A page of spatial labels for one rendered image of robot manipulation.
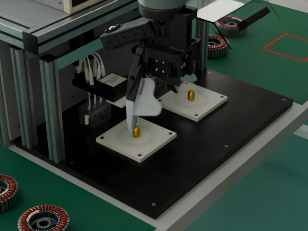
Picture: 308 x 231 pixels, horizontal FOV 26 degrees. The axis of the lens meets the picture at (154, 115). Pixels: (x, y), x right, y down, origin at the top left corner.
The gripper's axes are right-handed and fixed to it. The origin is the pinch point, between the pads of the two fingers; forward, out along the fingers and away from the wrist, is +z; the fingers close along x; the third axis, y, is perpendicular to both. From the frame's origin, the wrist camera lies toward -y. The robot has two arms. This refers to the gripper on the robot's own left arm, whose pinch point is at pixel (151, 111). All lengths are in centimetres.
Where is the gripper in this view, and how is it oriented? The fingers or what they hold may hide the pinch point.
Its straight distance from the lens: 113.1
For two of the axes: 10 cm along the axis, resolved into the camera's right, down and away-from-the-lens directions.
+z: 0.0, 8.5, 5.3
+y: 8.6, 2.7, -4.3
